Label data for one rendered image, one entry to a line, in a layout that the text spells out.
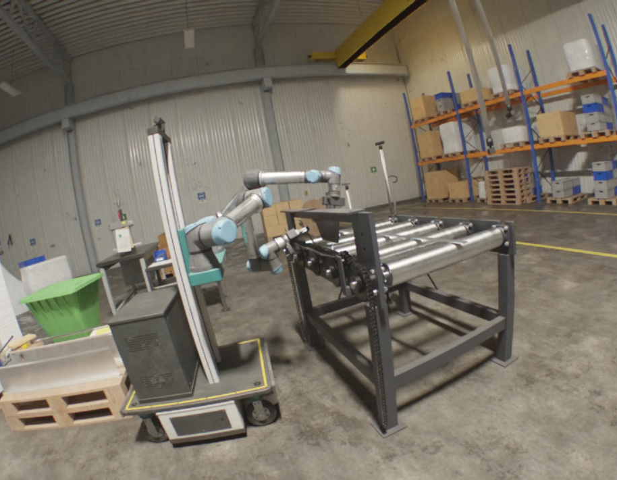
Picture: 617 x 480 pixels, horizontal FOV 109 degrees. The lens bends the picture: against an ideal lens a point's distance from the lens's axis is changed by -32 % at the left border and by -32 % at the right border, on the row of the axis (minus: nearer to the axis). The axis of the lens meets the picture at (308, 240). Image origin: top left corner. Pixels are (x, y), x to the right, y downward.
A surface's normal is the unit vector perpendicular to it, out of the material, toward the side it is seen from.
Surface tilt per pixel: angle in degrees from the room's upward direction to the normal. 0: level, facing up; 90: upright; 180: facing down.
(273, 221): 90
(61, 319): 106
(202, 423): 90
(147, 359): 90
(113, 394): 90
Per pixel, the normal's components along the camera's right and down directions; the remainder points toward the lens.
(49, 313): 0.22, 0.38
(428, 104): 0.32, 0.09
